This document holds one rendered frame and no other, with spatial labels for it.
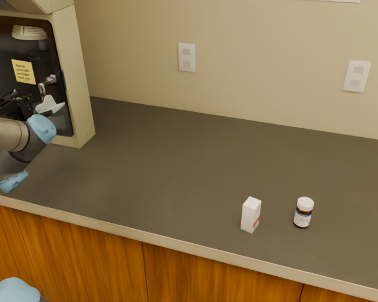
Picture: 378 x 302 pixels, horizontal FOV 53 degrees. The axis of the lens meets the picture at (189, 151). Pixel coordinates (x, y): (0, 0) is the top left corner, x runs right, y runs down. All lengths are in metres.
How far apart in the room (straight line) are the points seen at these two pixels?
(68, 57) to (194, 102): 0.58
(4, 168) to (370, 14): 1.18
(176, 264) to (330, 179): 0.55
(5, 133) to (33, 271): 0.74
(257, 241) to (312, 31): 0.76
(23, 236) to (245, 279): 0.75
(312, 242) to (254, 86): 0.70
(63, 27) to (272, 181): 0.80
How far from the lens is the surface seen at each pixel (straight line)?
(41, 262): 1.47
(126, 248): 1.17
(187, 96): 1.60
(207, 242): 1.00
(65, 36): 1.27
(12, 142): 0.93
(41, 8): 1.18
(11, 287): 0.60
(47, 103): 1.21
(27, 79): 1.36
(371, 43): 1.44
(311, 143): 1.44
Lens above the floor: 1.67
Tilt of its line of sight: 34 degrees down
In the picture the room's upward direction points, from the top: straight up
